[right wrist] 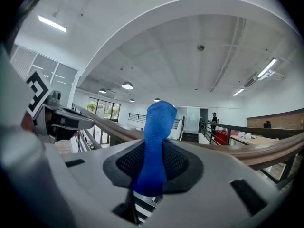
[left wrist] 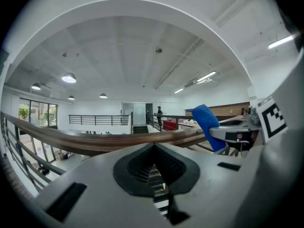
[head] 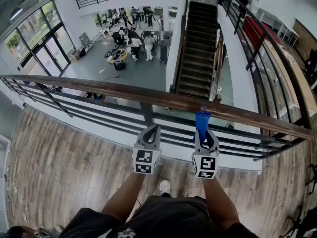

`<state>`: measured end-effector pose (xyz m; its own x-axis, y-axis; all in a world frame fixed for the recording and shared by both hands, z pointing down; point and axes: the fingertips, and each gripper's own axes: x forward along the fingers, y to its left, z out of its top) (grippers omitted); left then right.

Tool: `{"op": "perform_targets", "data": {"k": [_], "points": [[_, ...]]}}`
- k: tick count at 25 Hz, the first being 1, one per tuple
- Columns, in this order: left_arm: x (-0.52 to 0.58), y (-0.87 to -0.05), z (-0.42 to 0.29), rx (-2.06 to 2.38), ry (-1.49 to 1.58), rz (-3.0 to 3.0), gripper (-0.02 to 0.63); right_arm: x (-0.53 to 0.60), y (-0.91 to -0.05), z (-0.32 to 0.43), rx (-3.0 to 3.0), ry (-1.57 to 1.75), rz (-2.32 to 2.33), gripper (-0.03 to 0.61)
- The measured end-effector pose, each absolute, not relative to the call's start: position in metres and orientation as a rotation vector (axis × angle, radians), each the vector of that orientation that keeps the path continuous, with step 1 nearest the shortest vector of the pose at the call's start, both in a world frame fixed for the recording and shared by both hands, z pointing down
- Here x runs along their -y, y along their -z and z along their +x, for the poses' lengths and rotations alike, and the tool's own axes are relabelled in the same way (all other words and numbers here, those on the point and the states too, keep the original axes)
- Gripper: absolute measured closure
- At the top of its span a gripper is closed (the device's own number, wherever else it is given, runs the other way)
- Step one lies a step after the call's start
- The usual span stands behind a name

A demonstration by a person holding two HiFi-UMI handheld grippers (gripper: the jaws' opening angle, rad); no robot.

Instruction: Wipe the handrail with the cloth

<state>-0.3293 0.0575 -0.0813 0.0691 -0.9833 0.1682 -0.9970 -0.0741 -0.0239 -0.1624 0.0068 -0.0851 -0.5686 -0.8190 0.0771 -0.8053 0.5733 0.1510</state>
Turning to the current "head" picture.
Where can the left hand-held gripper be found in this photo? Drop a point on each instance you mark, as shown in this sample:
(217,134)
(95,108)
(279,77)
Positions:
(146,160)

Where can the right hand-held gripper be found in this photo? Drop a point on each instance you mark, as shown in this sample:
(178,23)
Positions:
(206,165)

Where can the blue cloth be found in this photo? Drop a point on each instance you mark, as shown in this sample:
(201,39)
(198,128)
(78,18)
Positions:
(201,123)

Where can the wooden-topped black metal railing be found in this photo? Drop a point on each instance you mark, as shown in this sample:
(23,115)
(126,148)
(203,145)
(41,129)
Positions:
(257,49)
(111,89)

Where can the person's left forearm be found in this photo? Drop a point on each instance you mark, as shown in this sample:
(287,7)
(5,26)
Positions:
(123,197)

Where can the person's right forearm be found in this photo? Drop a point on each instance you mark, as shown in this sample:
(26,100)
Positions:
(218,202)

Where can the person's black shirt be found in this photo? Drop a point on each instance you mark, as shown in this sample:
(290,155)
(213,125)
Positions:
(173,217)

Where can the black equipment cart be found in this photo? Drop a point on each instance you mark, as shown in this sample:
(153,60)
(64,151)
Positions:
(164,53)

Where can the round yellow table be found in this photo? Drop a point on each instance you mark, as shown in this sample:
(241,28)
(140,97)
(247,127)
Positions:
(116,56)

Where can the dark wooden staircase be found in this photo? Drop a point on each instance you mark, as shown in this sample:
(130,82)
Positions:
(198,46)

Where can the cardboard box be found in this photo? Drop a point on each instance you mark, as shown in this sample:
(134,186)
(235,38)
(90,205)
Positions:
(76,54)

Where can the long light wooden table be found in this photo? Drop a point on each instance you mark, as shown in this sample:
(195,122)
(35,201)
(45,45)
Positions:
(309,95)

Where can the black office chair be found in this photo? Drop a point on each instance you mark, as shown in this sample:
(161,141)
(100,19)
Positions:
(309,222)
(312,61)
(314,180)

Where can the grey metal rack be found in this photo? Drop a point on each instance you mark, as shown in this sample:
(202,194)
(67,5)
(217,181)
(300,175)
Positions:
(85,40)

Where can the red carpet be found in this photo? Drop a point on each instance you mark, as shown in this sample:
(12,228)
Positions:
(255,28)

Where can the black-framed glass entrance doors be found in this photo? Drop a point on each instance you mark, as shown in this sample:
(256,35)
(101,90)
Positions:
(49,56)

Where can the white table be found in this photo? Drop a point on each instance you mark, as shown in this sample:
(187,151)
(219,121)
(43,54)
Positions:
(270,14)
(291,30)

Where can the round ceiling lamp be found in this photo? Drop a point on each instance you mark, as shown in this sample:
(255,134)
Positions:
(16,13)

